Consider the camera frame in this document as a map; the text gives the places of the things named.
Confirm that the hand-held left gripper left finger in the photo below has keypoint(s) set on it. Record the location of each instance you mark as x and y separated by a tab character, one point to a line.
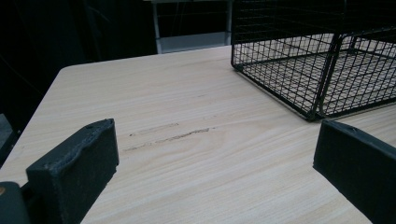
71	174

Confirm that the grey metal frame stand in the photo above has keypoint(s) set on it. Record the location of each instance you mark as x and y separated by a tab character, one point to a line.
190	40

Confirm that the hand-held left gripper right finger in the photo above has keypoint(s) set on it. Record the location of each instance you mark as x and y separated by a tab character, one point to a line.
358	165

